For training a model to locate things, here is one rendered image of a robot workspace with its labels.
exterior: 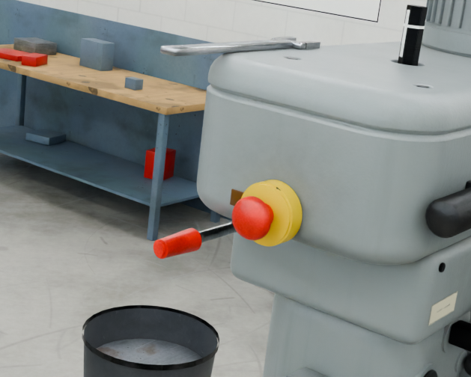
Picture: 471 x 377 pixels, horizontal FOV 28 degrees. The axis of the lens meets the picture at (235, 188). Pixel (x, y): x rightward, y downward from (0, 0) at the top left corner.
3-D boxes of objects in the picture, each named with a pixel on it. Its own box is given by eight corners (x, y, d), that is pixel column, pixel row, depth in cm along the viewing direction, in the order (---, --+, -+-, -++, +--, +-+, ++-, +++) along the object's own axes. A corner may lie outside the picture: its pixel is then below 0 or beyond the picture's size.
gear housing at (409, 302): (417, 354, 92) (434, 259, 89) (222, 277, 105) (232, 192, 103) (538, 277, 118) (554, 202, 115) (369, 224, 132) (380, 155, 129)
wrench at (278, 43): (184, 59, 85) (185, 49, 85) (150, 51, 87) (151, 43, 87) (319, 48, 104) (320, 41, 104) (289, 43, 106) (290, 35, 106)
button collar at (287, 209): (286, 254, 85) (295, 191, 84) (234, 235, 89) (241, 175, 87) (298, 250, 87) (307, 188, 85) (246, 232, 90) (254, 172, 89)
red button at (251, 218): (259, 247, 83) (265, 205, 82) (224, 235, 85) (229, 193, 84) (280, 240, 86) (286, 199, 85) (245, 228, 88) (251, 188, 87)
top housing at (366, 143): (394, 284, 81) (426, 103, 77) (168, 204, 96) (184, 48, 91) (570, 198, 118) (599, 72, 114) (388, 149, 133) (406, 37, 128)
